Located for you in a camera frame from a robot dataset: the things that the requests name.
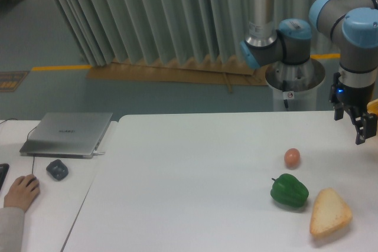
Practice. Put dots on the brown cardboard sheet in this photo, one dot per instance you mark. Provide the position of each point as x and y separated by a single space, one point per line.
231 73

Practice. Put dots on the silver closed laptop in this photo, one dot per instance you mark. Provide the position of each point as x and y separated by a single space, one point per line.
75 135

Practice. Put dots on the black keyboard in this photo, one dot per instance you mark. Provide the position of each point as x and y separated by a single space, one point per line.
4 168

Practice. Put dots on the green bell pepper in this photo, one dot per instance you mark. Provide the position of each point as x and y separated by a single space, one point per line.
288 190

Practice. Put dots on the person's hand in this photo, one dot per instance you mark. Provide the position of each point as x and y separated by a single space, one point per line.
18 197

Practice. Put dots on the pale green pleated curtain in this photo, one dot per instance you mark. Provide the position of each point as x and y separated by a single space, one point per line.
150 30

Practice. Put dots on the toasted bread slice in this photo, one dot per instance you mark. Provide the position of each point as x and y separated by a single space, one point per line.
330 213

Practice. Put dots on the black small controller device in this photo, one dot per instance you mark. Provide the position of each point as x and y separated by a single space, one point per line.
58 170

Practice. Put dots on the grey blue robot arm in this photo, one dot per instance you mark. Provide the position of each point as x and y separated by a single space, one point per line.
349 24

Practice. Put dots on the yellow wicker basket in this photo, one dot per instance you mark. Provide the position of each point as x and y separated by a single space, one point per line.
372 107

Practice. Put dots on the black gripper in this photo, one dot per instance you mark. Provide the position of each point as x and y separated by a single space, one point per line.
354 100

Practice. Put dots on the brown egg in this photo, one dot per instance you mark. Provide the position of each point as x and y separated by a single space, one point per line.
292 157

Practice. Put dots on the grey sleeved forearm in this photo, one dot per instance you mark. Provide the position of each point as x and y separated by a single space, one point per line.
12 226

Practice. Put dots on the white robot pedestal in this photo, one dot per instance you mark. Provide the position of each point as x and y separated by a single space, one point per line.
295 87

